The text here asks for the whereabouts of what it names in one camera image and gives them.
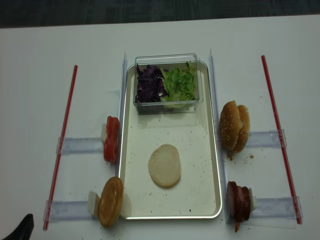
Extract black left arm gripper tip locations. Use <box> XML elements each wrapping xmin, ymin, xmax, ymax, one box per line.
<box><xmin>2</xmin><ymin>213</ymin><xmax>34</xmax><ymax>240</ymax></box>

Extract green lettuce pile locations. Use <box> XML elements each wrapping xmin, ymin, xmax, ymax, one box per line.
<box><xmin>159</xmin><ymin>61</ymin><xmax>196</xmax><ymax>110</ymax></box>

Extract red tomato slices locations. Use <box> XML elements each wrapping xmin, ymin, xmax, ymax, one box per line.
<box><xmin>103</xmin><ymin>116</ymin><xmax>120</xmax><ymax>163</ymax></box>

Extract white stopper behind tomato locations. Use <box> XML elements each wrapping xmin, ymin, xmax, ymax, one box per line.
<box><xmin>100</xmin><ymin>123</ymin><xmax>108</xmax><ymax>144</ymax></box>

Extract brown meat patties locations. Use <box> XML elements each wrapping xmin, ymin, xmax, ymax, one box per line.
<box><xmin>227</xmin><ymin>181</ymin><xmax>252</xmax><ymax>232</ymax></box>

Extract white stopper behind patties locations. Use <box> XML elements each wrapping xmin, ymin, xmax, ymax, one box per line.
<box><xmin>248</xmin><ymin>188</ymin><xmax>257</xmax><ymax>212</ymax></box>

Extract shredded purple cabbage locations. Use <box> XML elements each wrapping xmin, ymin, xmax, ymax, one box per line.
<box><xmin>135</xmin><ymin>64</ymin><xmax>168</xmax><ymax>103</ymax></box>

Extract clear plastic salad container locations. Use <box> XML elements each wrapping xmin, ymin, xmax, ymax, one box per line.
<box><xmin>133</xmin><ymin>53</ymin><xmax>203</xmax><ymax>115</ymax></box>

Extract bottom bun slice on tray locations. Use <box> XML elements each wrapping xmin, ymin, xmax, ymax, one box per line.
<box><xmin>148</xmin><ymin>144</ymin><xmax>181</xmax><ymax>188</ymax></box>

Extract sesame burger bun front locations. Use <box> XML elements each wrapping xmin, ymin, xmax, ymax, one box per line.
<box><xmin>219</xmin><ymin>100</ymin><xmax>242</xmax><ymax>151</ymax></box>

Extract sesame burger bun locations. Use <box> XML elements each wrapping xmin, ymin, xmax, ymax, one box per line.
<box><xmin>219</xmin><ymin>100</ymin><xmax>242</xmax><ymax>151</ymax></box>
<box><xmin>233</xmin><ymin>105</ymin><xmax>251</xmax><ymax>153</ymax></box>

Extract silver metal tray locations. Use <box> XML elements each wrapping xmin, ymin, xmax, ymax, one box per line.
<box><xmin>118</xmin><ymin>62</ymin><xmax>222</xmax><ymax>220</ymax></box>

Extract sesame burger bun rear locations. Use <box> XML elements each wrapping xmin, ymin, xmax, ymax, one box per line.
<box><xmin>233</xmin><ymin>105</ymin><xmax>251</xmax><ymax>153</ymax></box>

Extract toasted bun slice upright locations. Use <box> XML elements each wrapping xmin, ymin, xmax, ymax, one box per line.
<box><xmin>98</xmin><ymin>176</ymin><xmax>124</xmax><ymax>228</ymax></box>

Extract upper left clear holder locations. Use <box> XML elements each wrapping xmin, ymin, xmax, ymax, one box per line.
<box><xmin>56</xmin><ymin>137</ymin><xmax>104</xmax><ymax>155</ymax></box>

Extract clear holder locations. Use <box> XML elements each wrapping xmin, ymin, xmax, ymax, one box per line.
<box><xmin>245</xmin><ymin>129</ymin><xmax>287</xmax><ymax>148</ymax></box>
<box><xmin>43</xmin><ymin>200</ymin><xmax>98</xmax><ymax>222</ymax></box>
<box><xmin>250</xmin><ymin>196</ymin><xmax>303</xmax><ymax>219</ymax></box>
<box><xmin>56</xmin><ymin>137</ymin><xmax>104</xmax><ymax>155</ymax></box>

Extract white stopper behind bun slice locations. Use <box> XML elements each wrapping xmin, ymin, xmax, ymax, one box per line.
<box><xmin>87</xmin><ymin>191</ymin><xmax>100</xmax><ymax>218</ymax></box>

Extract left red strip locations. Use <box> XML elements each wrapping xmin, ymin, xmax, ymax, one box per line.
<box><xmin>42</xmin><ymin>65</ymin><xmax>78</xmax><ymax>231</ymax></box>

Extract red strip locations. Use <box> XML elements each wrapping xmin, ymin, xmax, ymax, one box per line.
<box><xmin>261</xmin><ymin>55</ymin><xmax>303</xmax><ymax>225</ymax></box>
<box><xmin>42</xmin><ymin>65</ymin><xmax>78</xmax><ymax>231</ymax></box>

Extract upper right clear holder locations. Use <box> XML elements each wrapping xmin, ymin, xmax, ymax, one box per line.
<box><xmin>245</xmin><ymin>129</ymin><xmax>287</xmax><ymax>148</ymax></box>

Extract right red strip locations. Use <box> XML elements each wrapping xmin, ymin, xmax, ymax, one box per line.
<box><xmin>261</xmin><ymin>55</ymin><xmax>303</xmax><ymax>225</ymax></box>

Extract lower left clear holder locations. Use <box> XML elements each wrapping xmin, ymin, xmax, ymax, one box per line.
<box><xmin>43</xmin><ymin>200</ymin><xmax>98</xmax><ymax>222</ymax></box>

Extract lower right clear holder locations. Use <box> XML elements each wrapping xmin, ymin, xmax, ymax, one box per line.
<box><xmin>250</xmin><ymin>196</ymin><xmax>303</xmax><ymax>219</ymax></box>

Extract left clear vertical rail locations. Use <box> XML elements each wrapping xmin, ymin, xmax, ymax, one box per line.
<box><xmin>115</xmin><ymin>53</ymin><xmax>128</xmax><ymax>177</ymax></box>

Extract clear vertical rail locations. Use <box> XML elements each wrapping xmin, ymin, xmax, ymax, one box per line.
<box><xmin>208</xmin><ymin>49</ymin><xmax>232</xmax><ymax>224</ymax></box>
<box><xmin>115</xmin><ymin>53</ymin><xmax>128</xmax><ymax>177</ymax></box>

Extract right clear vertical rail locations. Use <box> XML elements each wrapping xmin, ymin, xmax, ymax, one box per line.
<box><xmin>208</xmin><ymin>49</ymin><xmax>232</xmax><ymax>224</ymax></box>

